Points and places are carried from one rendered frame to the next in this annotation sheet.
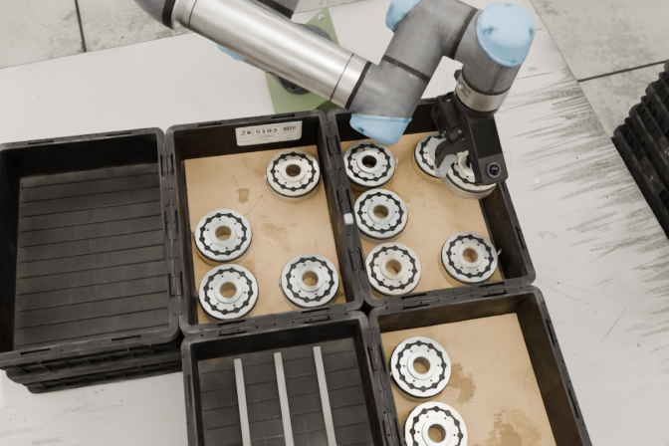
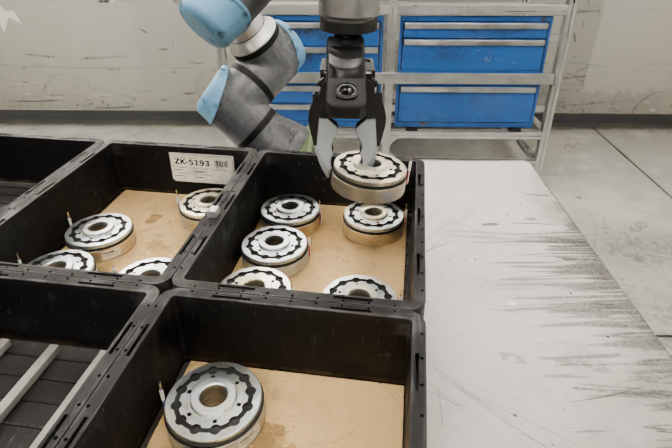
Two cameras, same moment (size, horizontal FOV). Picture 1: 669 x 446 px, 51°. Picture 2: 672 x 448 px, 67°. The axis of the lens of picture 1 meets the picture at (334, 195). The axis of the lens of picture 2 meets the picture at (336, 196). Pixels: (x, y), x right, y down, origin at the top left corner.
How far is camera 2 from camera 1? 0.84 m
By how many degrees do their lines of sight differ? 36
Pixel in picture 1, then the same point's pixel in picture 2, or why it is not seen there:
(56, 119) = not seen: hidden behind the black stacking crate
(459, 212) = (375, 271)
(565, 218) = (543, 346)
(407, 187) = (326, 241)
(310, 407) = (37, 421)
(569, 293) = (530, 432)
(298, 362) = (72, 366)
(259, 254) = (126, 260)
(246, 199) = (153, 221)
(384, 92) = not seen: outside the picture
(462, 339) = (306, 397)
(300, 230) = not seen: hidden behind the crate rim
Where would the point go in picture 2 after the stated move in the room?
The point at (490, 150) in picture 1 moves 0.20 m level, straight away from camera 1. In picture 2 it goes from (348, 73) to (449, 45)
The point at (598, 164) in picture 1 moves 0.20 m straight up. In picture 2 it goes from (599, 304) to (631, 207)
